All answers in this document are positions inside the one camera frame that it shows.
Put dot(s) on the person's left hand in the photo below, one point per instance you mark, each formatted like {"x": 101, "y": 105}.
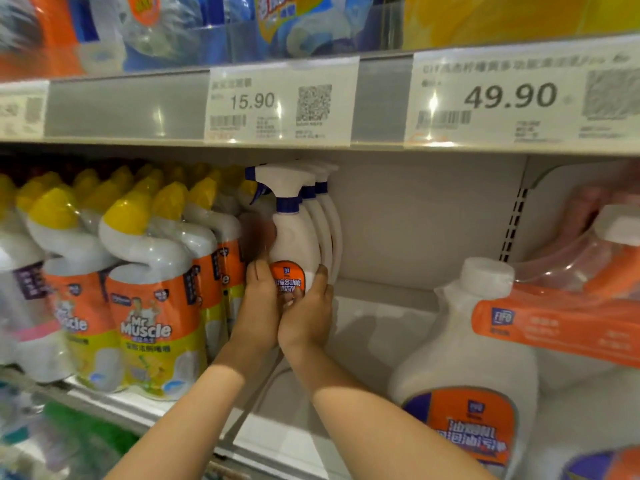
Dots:
{"x": 258, "y": 315}

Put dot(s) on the person's right hand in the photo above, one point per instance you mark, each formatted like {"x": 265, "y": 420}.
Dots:
{"x": 308, "y": 325}

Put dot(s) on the row of yellow-capped cleaner bottles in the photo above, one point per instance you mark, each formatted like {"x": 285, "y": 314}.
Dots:
{"x": 130, "y": 295}

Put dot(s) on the white orange-trigger spray bottle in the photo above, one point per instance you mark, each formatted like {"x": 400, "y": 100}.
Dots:
{"x": 470, "y": 395}
{"x": 590, "y": 425}

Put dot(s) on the cluster of green cleaner bottles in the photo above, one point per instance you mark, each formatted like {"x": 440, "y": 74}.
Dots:
{"x": 70, "y": 435}

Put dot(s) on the cluster of teal cleaner bottles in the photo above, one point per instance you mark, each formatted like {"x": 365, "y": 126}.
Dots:
{"x": 15, "y": 415}

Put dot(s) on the row of blue cleaner packs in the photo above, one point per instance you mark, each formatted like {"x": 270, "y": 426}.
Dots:
{"x": 200, "y": 25}

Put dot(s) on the pink cleaner bottle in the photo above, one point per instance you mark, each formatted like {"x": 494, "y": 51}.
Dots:
{"x": 600, "y": 210}

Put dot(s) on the yellow cleaner pack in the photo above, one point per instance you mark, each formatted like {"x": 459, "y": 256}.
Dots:
{"x": 500, "y": 15}

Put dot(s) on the person's left forearm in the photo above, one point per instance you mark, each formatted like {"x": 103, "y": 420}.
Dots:
{"x": 190, "y": 425}

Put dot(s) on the person's right forearm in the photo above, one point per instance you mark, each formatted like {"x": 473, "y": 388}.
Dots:
{"x": 380, "y": 435}

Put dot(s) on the white price tag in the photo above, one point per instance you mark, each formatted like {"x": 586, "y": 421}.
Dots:
{"x": 20, "y": 110}
{"x": 280, "y": 100}
{"x": 520, "y": 95}

